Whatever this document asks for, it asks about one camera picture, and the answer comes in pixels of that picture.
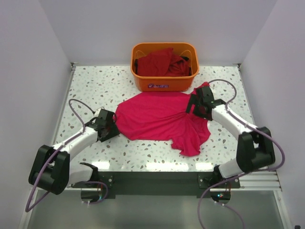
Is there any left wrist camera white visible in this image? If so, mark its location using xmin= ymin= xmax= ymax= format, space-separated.
xmin=93 ymin=107 xmax=102 ymax=117

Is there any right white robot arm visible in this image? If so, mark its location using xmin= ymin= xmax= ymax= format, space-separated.
xmin=186 ymin=86 xmax=275 ymax=187

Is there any dark red t shirt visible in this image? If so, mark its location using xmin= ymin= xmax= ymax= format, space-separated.
xmin=134 ymin=48 xmax=191 ymax=77

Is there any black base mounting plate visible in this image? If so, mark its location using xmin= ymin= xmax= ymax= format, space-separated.
xmin=71 ymin=171 xmax=240 ymax=200

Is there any orange plastic basket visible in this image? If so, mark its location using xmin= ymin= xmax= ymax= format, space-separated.
xmin=131 ymin=42 xmax=199 ymax=92

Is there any pink t shirt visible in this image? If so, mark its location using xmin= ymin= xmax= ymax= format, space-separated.
xmin=115 ymin=92 xmax=211 ymax=157

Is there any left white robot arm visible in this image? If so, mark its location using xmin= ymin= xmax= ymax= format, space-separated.
xmin=28 ymin=108 xmax=120 ymax=195

